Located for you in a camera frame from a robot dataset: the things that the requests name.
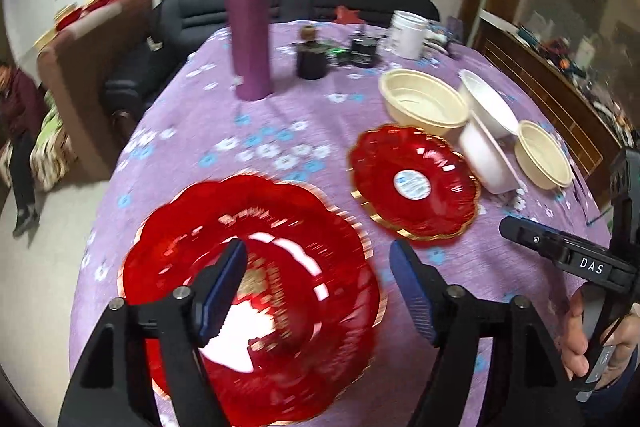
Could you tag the small black motor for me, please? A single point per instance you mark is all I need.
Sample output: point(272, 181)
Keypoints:
point(363, 50)

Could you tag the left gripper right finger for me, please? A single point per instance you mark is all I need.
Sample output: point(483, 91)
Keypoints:
point(526, 384)

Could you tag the purple floral tablecloth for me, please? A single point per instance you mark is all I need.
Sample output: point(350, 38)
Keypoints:
point(198, 129)

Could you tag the purple thermos bottle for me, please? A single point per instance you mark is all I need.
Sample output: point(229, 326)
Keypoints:
point(249, 23)

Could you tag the right hand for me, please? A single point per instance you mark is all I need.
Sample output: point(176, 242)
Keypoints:
point(573, 344)

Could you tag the wooden sideboard cabinet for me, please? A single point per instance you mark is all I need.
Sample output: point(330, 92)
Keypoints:
point(591, 144)

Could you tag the large red wedding plate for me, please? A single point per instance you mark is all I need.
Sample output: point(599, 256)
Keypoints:
point(302, 326)

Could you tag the seated person in maroon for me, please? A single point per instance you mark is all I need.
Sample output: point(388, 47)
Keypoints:
point(22, 112)

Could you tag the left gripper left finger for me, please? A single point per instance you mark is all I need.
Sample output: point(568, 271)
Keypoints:
point(112, 384)

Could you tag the small red plate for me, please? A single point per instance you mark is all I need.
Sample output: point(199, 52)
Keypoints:
point(413, 184)

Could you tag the black leather sofa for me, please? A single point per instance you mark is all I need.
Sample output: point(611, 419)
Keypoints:
point(177, 28)

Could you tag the small beige plastic bowl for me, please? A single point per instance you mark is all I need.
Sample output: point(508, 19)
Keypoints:
point(541, 158)

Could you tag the white foam bowl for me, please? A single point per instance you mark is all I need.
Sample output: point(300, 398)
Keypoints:
point(487, 105)
point(486, 158)

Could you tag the large beige plastic bowl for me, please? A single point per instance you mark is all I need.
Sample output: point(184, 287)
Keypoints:
point(416, 99)

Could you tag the white plastic jar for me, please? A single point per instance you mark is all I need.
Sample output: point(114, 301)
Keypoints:
point(407, 34)

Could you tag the brown armchair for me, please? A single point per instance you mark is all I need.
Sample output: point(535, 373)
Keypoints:
point(73, 67)

